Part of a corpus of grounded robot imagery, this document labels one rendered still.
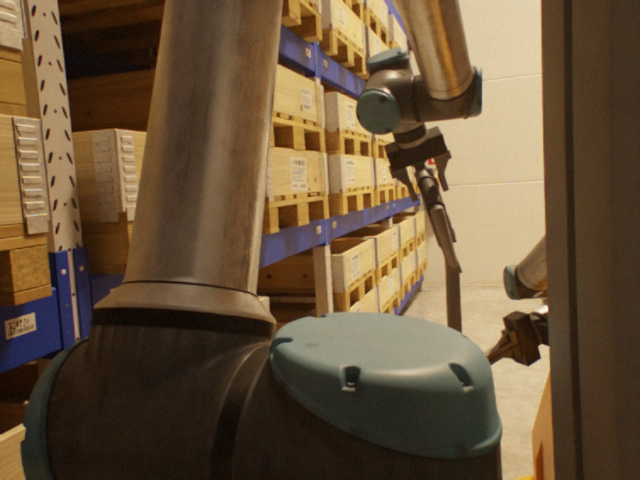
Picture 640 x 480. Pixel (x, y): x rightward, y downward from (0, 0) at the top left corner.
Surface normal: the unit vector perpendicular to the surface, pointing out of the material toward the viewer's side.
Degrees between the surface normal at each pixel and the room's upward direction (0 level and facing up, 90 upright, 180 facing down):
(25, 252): 90
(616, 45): 90
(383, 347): 5
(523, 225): 90
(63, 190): 90
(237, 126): 80
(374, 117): 122
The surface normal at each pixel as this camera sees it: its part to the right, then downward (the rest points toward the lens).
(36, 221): 0.95, -0.04
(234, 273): 0.72, -0.12
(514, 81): -0.31, 0.10
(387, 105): -0.36, 0.62
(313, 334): 0.03, -0.99
